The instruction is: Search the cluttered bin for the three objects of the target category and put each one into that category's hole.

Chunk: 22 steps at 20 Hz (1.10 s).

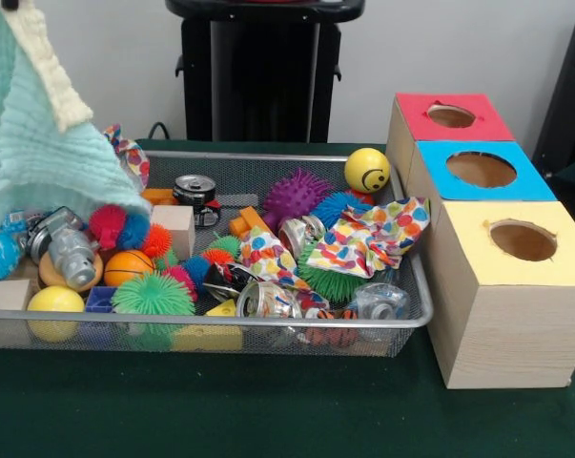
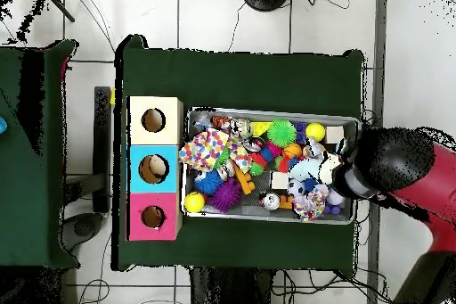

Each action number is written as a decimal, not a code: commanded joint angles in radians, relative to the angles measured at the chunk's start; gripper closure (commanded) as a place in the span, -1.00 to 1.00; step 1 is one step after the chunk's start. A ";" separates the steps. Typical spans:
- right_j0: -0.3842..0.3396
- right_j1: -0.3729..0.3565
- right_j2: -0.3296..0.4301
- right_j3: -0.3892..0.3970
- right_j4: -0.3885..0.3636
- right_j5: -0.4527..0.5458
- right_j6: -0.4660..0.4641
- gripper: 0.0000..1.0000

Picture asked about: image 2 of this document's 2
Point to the polka dot colourful cloth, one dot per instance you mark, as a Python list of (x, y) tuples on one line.
[(310, 204), (206, 148)]

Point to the silver robot toy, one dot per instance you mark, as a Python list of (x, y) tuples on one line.
[(313, 149)]

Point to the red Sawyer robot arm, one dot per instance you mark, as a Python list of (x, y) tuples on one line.
[(399, 165)]

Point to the clear shallow mesh bin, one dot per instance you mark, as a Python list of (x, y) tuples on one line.
[(187, 183)]

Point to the wooden box with three holes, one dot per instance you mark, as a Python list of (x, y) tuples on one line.
[(167, 175)]

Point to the blue spiky ball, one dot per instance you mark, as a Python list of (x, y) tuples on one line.
[(208, 183)]

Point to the purple spiky ball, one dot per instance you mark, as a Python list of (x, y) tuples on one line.
[(227, 195)]

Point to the small green spiky ball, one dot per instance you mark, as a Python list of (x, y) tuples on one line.
[(282, 132)]

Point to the yellow smiley ball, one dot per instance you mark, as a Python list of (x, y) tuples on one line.
[(194, 202)]

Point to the orange basketball toy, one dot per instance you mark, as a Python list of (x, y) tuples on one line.
[(292, 151)]

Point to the plain yellow ball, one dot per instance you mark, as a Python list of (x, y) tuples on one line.
[(315, 132)]

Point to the pale wooden block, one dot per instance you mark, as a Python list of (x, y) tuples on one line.
[(335, 134)]

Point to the side table with green cloth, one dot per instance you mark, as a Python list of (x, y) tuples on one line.
[(50, 168)]

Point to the black rod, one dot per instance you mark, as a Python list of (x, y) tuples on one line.
[(57, 3)]

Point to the blue round object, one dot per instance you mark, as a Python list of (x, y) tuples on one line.
[(2, 126)]

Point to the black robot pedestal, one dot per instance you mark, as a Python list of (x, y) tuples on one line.
[(235, 290)]

